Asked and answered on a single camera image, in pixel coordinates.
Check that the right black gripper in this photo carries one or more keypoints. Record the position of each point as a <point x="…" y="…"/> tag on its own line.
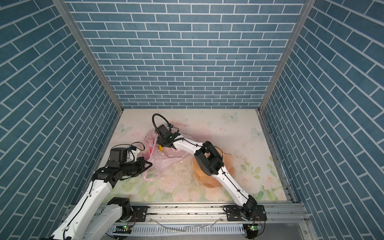
<point x="159" y="141"/>

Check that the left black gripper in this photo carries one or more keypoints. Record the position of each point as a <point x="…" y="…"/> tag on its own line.
<point x="141" y="162"/>

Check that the pink plastic bag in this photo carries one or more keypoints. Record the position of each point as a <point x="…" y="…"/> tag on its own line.
<point x="161" y="159"/>

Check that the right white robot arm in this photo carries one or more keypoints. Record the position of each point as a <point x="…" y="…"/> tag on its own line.
<point x="211" y="163"/>

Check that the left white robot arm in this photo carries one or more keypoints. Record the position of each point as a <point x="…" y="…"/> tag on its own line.
<point x="79" y="224"/>

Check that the pink scalloped bowl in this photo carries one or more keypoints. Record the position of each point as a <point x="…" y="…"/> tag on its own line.
<point x="209" y="181"/>

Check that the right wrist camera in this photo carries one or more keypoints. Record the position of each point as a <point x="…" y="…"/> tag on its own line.
<point x="163" y="131"/>

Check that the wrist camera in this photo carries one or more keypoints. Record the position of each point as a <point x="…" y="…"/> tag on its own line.
<point x="163" y="131"/>
<point x="119" y="157"/>

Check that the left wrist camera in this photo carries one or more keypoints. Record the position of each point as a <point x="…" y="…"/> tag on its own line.
<point x="119" y="157"/>

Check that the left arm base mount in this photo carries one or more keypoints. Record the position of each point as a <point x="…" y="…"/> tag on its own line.
<point x="134" y="214"/>

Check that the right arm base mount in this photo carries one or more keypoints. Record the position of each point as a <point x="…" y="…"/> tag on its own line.
<point x="235" y="214"/>

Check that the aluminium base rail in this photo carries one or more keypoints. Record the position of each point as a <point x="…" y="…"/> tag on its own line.
<point x="204" y="219"/>

